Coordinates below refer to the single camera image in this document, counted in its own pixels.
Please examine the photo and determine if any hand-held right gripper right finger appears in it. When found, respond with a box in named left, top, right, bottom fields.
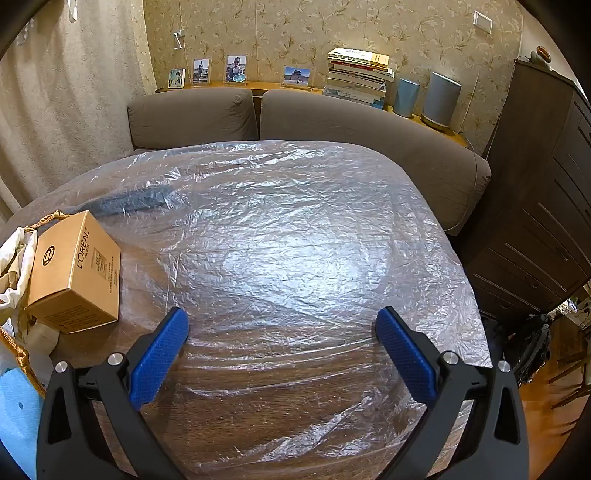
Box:
left=375, top=306, right=543, bottom=480

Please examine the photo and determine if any acrylic photo frame building picture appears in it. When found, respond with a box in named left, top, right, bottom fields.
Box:
left=283, top=66, right=309, bottom=89

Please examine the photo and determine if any black backpack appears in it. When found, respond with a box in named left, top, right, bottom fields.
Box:
left=503, top=314, right=552, bottom=384

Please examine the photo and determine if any stack of books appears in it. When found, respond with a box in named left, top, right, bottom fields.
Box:
left=323, top=47, right=396, bottom=110

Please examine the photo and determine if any light blue bag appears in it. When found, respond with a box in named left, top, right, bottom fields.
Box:
left=0, top=367, right=47, bottom=480

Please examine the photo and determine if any brown fabric sofa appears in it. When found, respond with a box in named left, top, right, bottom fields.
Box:
left=127, top=88, right=492, bottom=236

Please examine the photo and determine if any white bag with rope handle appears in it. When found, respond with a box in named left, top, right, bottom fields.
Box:
left=0, top=210, right=65, bottom=398

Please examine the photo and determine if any acrylic photo frame sunglasses portrait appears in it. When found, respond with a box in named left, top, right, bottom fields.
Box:
left=225, top=55, right=248, bottom=84

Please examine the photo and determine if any translucent white plastic box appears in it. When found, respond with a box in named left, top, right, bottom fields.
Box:
left=18, top=314, right=61, bottom=384

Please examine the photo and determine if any grey cylindrical speaker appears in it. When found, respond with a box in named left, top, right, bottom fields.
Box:
left=421, top=71, right=462, bottom=128

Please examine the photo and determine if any brown cardboard box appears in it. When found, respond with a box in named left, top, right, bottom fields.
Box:
left=24, top=210, right=122, bottom=334

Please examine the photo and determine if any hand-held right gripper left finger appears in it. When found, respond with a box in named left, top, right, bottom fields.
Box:
left=36, top=306, right=190, bottom=480

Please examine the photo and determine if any beige curtain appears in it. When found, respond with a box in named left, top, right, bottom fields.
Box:
left=0, top=0, right=153, bottom=222

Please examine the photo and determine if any dark wooden dresser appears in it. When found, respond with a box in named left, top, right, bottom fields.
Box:
left=462, top=59, right=591, bottom=319

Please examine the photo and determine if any cream cloth pouch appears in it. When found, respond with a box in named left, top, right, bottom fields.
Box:
left=0, top=226, right=40, bottom=315

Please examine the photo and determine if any blue cylindrical container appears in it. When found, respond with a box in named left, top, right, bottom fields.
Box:
left=392, top=77, right=420, bottom=118

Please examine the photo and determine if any wooden chair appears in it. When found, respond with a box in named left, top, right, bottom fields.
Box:
left=549, top=323, right=591, bottom=409

